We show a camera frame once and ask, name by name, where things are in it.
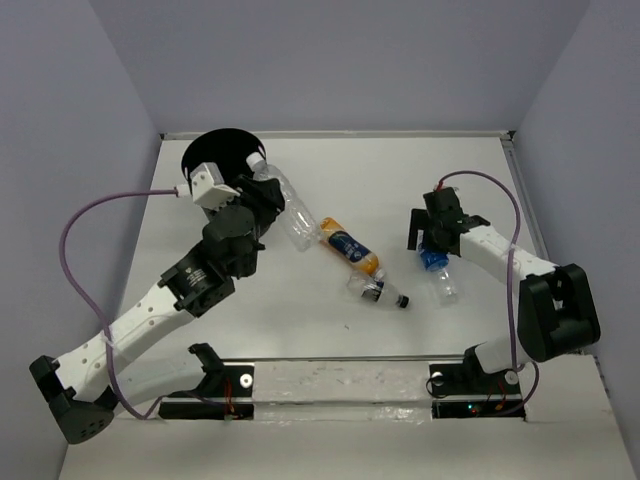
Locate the clear crinkled bottle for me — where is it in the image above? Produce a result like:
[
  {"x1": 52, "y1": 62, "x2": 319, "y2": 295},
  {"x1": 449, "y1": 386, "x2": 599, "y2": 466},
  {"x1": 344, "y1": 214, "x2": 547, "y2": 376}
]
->
[{"x1": 246, "y1": 153, "x2": 319, "y2": 252}]

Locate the blue label water bottle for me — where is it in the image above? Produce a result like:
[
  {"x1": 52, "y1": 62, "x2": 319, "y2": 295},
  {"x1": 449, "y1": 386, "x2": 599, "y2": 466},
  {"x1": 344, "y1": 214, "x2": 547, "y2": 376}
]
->
[{"x1": 418, "y1": 247, "x2": 458, "y2": 305}]

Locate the orange bottle blue label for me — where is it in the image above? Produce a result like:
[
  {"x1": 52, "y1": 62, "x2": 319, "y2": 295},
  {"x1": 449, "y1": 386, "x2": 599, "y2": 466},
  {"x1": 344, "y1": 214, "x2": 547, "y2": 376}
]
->
[{"x1": 320, "y1": 217, "x2": 386, "y2": 281}]

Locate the clear bottle black label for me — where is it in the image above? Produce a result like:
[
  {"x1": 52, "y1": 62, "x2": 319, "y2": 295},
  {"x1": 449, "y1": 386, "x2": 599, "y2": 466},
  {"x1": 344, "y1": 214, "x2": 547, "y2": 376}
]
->
[{"x1": 347, "y1": 274, "x2": 410, "y2": 309}]

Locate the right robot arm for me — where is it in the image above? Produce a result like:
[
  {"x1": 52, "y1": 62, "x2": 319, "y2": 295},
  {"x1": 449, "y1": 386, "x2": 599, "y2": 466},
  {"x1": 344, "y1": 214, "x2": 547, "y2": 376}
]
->
[{"x1": 407, "y1": 187, "x2": 601, "y2": 392}]

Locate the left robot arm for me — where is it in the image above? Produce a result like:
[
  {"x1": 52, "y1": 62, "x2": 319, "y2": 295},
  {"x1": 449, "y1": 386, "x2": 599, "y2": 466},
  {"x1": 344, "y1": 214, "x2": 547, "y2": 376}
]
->
[{"x1": 29, "y1": 175, "x2": 285, "y2": 445}]

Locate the black cylindrical bin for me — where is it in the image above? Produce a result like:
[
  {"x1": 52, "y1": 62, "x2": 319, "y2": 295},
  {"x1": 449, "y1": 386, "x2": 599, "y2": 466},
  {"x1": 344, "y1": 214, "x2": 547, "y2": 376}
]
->
[{"x1": 180, "y1": 128, "x2": 266, "y2": 220}]

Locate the clear tape strip front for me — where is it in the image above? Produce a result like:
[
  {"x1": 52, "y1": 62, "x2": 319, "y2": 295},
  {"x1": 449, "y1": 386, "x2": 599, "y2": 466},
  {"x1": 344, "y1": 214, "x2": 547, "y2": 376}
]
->
[{"x1": 252, "y1": 360, "x2": 432, "y2": 424}]

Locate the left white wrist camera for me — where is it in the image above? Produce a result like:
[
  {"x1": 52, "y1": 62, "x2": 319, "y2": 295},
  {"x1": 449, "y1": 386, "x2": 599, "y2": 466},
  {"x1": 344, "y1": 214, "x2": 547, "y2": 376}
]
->
[{"x1": 189, "y1": 162, "x2": 240, "y2": 211}]

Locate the aluminium rail right edge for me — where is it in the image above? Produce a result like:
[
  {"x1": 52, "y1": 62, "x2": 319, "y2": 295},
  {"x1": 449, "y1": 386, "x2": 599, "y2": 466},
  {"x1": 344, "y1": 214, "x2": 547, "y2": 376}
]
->
[{"x1": 501, "y1": 133, "x2": 549, "y2": 259}]

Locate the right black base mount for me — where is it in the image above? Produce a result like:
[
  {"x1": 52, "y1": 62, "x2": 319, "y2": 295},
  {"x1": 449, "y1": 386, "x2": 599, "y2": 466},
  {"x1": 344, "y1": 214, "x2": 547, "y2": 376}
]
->
[{"x1": 425, "y1": 355, "x2": 526, "y2": 420}]

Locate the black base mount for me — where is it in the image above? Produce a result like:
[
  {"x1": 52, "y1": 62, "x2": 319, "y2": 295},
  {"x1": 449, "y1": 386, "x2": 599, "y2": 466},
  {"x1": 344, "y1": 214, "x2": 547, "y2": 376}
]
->
[
  {"x1": 425, "y1": 355, "x2": 526, "y2": 420},
  {"x1": 157, "y1": 343, "x2": 255, "y2": 421}
]

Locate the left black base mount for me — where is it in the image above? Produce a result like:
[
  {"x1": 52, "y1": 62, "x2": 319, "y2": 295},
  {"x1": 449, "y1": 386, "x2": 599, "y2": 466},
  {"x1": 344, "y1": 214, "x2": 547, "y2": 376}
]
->
[{"x1": 157, "y1": 343, "x2": 255, "y2": 421}]

